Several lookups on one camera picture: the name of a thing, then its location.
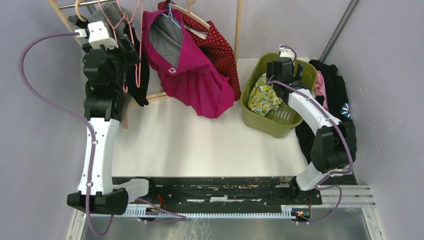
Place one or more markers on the black floral garment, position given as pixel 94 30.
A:
pixel 338 105

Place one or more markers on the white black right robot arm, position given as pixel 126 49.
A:
pixel 333 150

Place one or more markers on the pink wire hanger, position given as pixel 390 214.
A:
pixel 124 18

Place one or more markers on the yellow lemon print garment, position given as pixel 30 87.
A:
pixel 263 98

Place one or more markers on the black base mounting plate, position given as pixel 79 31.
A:
pixel 165 192

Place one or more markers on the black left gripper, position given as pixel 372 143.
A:
pixel 128 56

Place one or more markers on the pink garment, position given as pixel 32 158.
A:
pixel 320 89

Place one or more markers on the aluminium rail frame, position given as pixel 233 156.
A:
pixel 332 198

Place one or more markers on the red polka dot skirt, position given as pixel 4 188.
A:
pixel 214 46

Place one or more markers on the olive green laundry basket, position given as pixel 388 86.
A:
pixel 277 123

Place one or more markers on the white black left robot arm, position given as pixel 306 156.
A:
pixel 96 193

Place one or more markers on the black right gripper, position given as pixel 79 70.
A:
pixel 269 73

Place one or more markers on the grey skirt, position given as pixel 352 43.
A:
pixel 109 13

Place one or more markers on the metal wall rail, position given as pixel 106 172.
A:
pixel 349 10

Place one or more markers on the magenta pleated skirt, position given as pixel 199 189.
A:
pixel 185 72

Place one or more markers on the wooden hanger with grey skirt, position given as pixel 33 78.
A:
pixel 77 10

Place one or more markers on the wooden clothes rack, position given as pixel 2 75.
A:
pixel 58 9

